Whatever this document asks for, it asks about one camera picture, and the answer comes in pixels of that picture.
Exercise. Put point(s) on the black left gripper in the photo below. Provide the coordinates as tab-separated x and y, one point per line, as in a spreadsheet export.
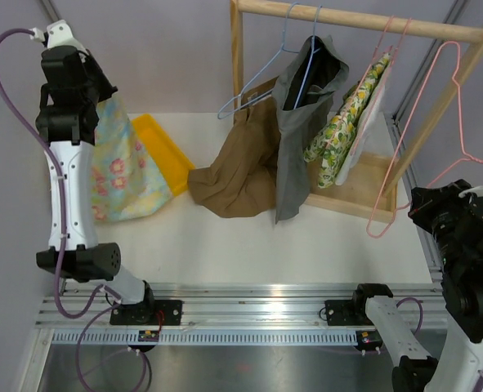
89	63

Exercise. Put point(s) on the pastel floral skirt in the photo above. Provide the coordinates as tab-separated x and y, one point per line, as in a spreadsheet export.
126	182

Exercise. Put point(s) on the brown pleated skirt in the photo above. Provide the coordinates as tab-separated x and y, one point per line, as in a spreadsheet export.
241	181

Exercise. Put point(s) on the grey skirt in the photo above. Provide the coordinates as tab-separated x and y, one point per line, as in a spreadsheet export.
303	96

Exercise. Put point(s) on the lemon print skirt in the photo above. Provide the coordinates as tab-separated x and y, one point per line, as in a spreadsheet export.
340	143

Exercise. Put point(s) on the white skirt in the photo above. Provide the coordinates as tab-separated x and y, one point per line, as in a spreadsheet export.
364	127

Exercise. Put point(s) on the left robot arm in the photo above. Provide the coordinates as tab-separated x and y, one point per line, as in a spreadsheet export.
66	124

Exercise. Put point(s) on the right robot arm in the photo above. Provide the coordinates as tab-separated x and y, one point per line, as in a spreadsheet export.
453	216

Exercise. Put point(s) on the yellow plastic tray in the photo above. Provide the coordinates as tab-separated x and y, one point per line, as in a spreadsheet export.
171	161

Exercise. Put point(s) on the wooden clothes rack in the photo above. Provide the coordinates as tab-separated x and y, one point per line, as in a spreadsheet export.
371	187

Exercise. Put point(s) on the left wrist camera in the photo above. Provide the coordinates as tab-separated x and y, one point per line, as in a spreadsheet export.
60	34

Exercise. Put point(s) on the aluminium rail base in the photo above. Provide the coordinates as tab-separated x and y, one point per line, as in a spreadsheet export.
238	337

